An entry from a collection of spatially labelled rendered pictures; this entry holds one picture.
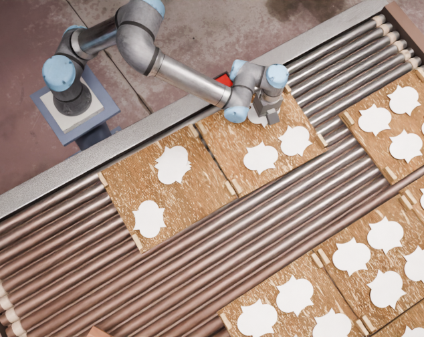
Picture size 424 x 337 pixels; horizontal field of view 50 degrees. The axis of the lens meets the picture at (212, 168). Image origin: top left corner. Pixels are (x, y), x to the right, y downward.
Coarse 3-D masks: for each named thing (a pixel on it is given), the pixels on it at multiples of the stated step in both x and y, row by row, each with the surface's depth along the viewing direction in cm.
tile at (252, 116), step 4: (252, 104) 179; (252, 108) 179; (248, 112) 178; (252, 112) 178; (248, 116) 178; (252, 116) 178; (256, 116) 178; (264, 116) 178; (252, 120) 177; (256, 120) 177; (260, 120) 177; (264, 120) 177; (264, 124) 177
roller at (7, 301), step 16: (416, 64) 193; (384, 80) 190; (352, 96) 187; (320, 112) 185; (336, 112) 185; (224, 176) 174; (112, 240) 164; (80, 256) 162; (48, 272) 160; (64, 272) 160; (32, 288) 158; (0, 304) 155
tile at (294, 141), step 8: (288, 128) 178; (296, 128) 178; (304, 128) 178; (280, 136) 177; (288, 136) 177; (296, 136) 177; (304, 136) 177; (288, 144) 176; (296, 144) 176; (304, 144) 176; (288, 152) 175; (296, 152) 175
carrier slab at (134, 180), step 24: (168, 144) 175; (192, 144) 175; (120, 168) 171; (144, 168) 171; (192, 168) 172; (216, 168) 173; (120, 192) 168; (144, 192) 168; (168, 192) 169; (192, 192) 169; (216, 192) 170; (120, 216) 165; (168, 216) 166; (192, 216) 166; (144, 240) 163
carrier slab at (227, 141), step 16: (288, 96) 184; (288, 112) 181; (208, 128) 177; (224, 128) 178; (240, 128) 178; (256, 128) 179; (272, 128) 179; (208, 144) 175; (224, 144) 176; (240, 144) 176; (256, 144) 176; (272, 144) 177; (224, 160) 174; (240, 160) 174; (288, 160) 175; (304, 160) 175; (240, 176) 172; (256, 176) 172; (272, 176) 173
